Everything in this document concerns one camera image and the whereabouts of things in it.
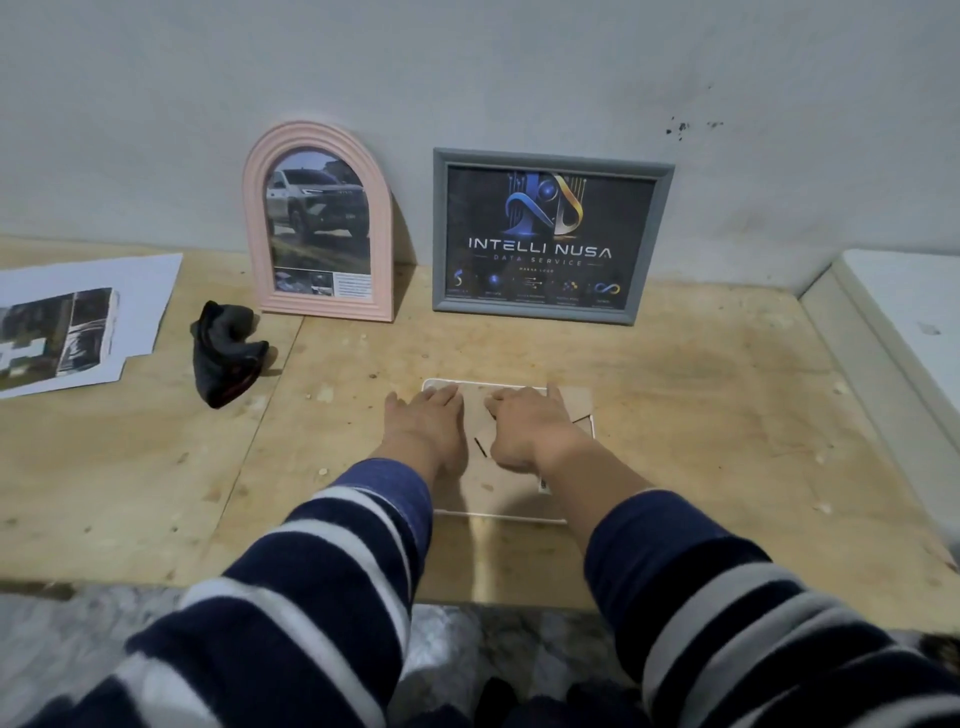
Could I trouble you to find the person's right hand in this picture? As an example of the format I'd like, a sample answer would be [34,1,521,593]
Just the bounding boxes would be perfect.
[485,382,594,475]

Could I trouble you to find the small brown stand backing board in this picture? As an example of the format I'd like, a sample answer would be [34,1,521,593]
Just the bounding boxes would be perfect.
[425,380,595,519]

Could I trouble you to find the grey rectangular photo frame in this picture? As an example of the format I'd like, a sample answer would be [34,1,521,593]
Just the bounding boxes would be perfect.
[431,147,676,327]

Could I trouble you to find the person's left forearm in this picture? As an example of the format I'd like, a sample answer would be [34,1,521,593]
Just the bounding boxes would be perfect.
[22,446,435,728]

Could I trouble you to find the white cabinet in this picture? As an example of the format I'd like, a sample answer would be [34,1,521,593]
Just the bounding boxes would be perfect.
[800,248,960,556]

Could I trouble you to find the car photo print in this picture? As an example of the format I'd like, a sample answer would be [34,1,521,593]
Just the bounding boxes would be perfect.
[0,287,120,393]

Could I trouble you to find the white rectangular photo frame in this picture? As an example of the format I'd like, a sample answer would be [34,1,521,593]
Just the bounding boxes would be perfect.
[421,377,598,525]

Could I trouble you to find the black cleaning cloth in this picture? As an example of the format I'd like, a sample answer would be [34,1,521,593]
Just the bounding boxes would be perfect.
[189,300,270,410]

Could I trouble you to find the pink arched photo frame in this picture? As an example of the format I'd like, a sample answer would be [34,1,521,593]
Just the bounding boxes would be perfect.
[242,121,396,324]

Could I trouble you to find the white paper sheets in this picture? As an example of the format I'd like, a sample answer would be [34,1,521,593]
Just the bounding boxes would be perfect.
[0,252,184,376]

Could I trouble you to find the person's left hand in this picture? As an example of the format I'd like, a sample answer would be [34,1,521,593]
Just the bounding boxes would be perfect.
[378,383,470,481]

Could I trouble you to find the person's black shoe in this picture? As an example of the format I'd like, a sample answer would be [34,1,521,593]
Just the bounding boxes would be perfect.
[473,677,519,728]

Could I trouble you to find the black stool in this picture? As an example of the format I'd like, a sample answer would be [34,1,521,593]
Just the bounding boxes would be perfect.
[566,678,646,728]

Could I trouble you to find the double-sided arched brochure picture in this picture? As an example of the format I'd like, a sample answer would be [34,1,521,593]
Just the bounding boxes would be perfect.
[263,148,374,300]

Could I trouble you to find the person's right forearm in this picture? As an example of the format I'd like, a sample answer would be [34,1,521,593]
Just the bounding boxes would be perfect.
[536,438,960,728]

